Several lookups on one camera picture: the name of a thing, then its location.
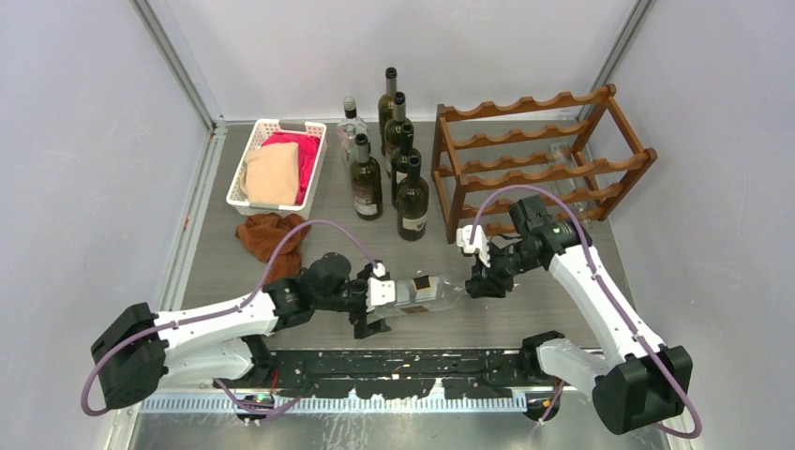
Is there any brown wooden wine rack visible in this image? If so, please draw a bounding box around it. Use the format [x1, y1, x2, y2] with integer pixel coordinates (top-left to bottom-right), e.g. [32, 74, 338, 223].
[430, 83, 657, 243]

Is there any clear square liquor bottle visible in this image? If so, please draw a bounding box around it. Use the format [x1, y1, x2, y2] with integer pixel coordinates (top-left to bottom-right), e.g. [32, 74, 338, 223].
[369, 275, 468, 319]

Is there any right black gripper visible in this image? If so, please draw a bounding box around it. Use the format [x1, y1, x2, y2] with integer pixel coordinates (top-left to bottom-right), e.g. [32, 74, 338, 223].
[471, 239, 541, 298]

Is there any beige folded cloth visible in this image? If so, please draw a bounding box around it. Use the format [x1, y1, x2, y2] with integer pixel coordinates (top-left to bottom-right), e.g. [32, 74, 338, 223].
[241, 142, 300, 205]

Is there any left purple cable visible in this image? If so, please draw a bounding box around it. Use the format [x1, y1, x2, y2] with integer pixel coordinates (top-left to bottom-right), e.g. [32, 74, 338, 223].
[82, 217, 382, 425]

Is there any pink red cloth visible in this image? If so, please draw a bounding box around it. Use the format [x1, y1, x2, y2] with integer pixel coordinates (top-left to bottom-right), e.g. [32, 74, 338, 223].
[261, 131, 321, 205]

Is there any clear glass wine bottle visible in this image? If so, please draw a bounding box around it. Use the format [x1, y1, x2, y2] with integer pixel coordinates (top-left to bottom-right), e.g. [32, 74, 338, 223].
[547, 142, 593, 230]

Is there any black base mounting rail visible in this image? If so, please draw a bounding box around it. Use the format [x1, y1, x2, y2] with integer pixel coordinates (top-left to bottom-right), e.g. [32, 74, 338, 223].
[224, 349, 552, 399]

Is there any white plastic basket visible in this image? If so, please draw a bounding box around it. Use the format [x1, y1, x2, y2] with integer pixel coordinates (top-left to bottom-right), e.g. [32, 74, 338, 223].
[226, 119, 327, 218]

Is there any brown bottle gold cap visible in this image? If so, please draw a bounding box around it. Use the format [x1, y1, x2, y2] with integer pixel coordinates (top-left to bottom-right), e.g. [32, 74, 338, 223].
[350, 133, 383, 220]

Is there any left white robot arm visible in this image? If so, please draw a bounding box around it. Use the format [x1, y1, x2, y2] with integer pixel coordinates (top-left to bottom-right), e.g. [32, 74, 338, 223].
[81, 253, 398, 415]

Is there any clear bottle black cap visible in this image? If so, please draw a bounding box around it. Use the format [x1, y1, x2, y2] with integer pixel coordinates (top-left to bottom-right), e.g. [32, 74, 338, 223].
[337, 97, 368, 177]

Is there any brown cloth on table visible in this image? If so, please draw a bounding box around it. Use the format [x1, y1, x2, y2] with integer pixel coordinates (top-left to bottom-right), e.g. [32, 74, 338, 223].
[235, 213, 311, 284]

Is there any dark wine bottle back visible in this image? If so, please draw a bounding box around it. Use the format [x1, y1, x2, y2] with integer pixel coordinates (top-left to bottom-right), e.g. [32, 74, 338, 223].
[378, 67, 398, 137]

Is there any dark wine bottle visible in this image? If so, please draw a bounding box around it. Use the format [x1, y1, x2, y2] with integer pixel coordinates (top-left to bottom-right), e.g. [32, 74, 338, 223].
[390, 122, 420, 209]
[378, 67, 398, 137]
[383, 91, 410, 178]
[397, 156, 429, 242]

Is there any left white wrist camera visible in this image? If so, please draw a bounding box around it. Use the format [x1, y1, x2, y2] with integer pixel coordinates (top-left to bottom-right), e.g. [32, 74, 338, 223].
[366, 262, 397, 312]

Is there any dark wine bottle front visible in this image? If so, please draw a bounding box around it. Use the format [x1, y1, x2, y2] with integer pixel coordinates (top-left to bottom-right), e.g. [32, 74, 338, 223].
[397, 156, 429, 242]

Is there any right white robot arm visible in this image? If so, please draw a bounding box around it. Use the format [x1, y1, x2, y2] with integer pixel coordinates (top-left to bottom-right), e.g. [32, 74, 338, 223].
[455, 187, 703, 439]

